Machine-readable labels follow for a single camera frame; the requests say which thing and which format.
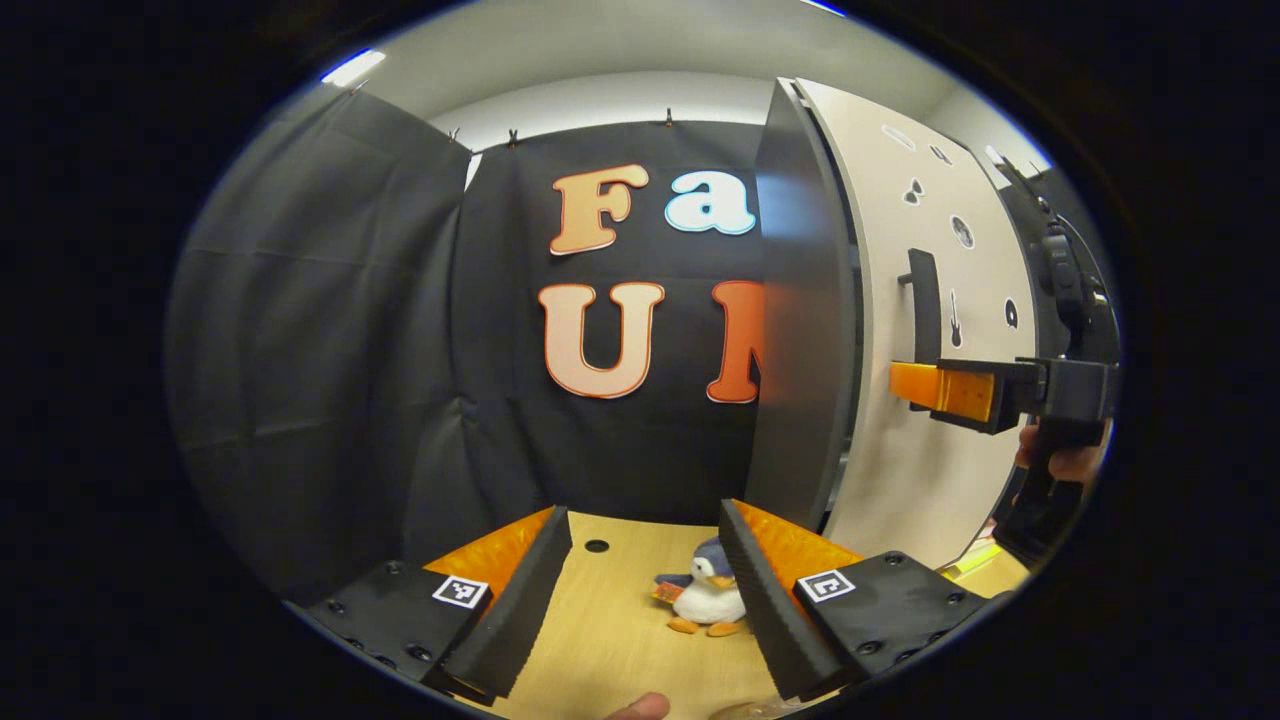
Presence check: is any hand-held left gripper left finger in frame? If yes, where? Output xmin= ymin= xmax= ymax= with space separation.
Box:
xmin=283 ymin=505 xmax=574 ymax=706

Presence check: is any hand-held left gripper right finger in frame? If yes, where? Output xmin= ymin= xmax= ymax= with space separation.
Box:
xmin=718 ymin=498 xmax=1006 ymax=703

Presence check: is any penguin plush toy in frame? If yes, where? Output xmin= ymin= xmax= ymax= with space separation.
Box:
xmin=652 ymin=537 xmax=751 ymax=638

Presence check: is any black backdrop cloth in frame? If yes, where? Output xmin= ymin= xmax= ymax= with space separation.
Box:
xmin=165 ymin=88 xmax=1121 ymax=601

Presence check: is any white cabinet door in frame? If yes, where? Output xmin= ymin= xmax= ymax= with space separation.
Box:
xmin=795 ymin=78 xmax=1041 ymax=571

